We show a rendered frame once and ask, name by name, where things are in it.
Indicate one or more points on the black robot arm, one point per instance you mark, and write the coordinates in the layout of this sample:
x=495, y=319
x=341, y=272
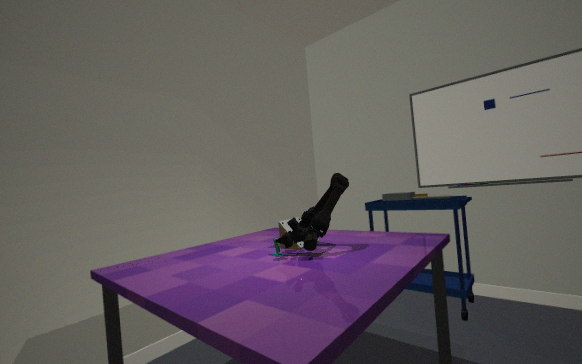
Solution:
x=318, y=217

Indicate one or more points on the dark green post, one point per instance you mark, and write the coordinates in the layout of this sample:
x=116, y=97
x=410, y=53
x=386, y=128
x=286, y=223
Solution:
x=276, y=246

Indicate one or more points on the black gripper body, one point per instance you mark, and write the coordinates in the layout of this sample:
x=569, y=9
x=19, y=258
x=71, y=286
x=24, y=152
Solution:
x=296, y=237

